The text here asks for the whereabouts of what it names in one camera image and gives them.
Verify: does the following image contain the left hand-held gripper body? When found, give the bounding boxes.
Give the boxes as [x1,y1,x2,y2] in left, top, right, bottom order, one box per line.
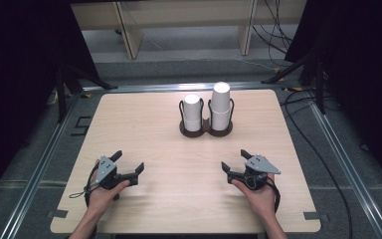
[95,154,139,191]

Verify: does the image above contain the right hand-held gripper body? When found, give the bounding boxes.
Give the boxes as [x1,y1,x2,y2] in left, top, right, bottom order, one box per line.
[227,154,282,191]

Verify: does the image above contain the black wire cup holder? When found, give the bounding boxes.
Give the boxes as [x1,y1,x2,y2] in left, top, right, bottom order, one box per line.
[178,97,235,138]

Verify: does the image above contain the short white paper cup stack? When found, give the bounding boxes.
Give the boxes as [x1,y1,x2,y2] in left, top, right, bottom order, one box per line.
[183,94,203,132]

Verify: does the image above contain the person's left hand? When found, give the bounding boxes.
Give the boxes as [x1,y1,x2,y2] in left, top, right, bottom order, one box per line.
[87,159,131,215]

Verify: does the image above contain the person's right hand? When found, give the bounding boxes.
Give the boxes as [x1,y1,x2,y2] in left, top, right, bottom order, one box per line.
[231,172,278,218]

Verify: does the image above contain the tall white paper cup stack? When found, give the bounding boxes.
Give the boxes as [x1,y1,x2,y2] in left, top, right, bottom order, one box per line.
[210,81,232,131]

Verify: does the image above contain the grey tape strip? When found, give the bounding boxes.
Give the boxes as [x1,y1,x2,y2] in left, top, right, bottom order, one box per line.
[302,211,330,223]
[47,209,70,220]

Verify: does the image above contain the black stand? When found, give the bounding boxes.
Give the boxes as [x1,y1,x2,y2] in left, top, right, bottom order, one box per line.
[55,62,119,124]
[261,49,328,116]

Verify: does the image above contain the beige wooden shelf unit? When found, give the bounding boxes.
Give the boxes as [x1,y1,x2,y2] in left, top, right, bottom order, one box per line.
[71,0,308,61]

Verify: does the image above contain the black curtain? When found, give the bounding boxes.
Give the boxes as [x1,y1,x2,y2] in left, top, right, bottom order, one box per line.
[284,0,382,188]
[0,0,101,208]

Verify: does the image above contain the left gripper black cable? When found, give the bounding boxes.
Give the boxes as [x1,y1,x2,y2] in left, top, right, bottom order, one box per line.
[69,163,101,209]

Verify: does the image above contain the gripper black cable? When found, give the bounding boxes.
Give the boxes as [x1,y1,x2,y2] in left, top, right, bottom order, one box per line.
[266,177,282,214]
[69,163,101,209]

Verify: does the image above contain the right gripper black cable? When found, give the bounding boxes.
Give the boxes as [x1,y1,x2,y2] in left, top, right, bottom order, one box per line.
[266,177,282,214]

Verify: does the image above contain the metal floor rail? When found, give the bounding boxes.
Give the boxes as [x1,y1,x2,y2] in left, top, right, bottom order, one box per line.
[82,81,294,95]
[0,93,82,239]
[305,95,382,239]

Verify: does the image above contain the long black floor cable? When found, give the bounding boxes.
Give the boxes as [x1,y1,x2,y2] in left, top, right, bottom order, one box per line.
[279,89,355,239]

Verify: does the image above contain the thin white cable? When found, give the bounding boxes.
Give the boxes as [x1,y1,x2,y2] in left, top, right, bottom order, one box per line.
[234,57,279,73]

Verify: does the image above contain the black cable bundle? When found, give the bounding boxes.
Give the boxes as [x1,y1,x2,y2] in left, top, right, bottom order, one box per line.
[251,0,295,68]

